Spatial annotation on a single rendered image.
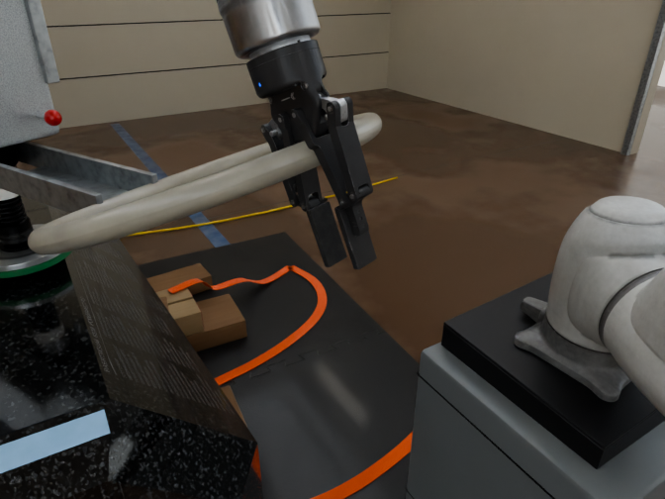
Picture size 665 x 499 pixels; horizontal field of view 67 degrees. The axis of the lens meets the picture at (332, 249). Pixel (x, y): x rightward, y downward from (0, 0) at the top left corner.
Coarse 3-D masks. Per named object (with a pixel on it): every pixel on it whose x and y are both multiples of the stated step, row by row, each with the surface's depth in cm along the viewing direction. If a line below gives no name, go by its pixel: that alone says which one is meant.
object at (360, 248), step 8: (336, 216) 53; (344, 216) 52; (344, 224) 53; (344, 232) 53; (368, 232) 55; (344, 240) 53; (352, 240) 53; (360, 240) 54; (368, 240) 55; (352, 248) 53; (360, 248) 54; (368, 248) 55; (352, 256) 54; (360, 256) 54; (368, 256) 55; (376, 256) 55; (352, 264) 54; (360, 264) 54
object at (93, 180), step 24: (24, 144) 107; (0, 168) 93; (48, 168) 105; (72, 168) 100; (96, 168) 96; (120, 168) 91; (24, 192) 92; (48, 192) 87; (72, 192) 82; (96, 192) 80; (120, 192) 92
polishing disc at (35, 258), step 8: (40, 224) 126; (0, 256) 111; (8, 256) 111; (16, 256) 111; (24, 256) 111; (32, 256) 111; (40, 256) 111; (48, 256) 112; (0, 264) 108; (8, 264) 108; (16, 264) 108; (24, 264) 109; (32, 264) 110
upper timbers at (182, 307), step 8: (160, 296) 218; (168, 296) 218; (176, 296) 218; (184, 296) 218; (192, 296) 219; (168, 304) 214; (176, 304) 213; (184, 304) 213; (192, 304) 213; (176, 312) 208; (184, 312) 208; (192, 312) 208; (200, 312) 208; (176, 320) 204; (184, 320) 206; (192, 320) 208; (200, 320) 210; (184, 328) 208; (192, 328) 209; (200, 328) 211
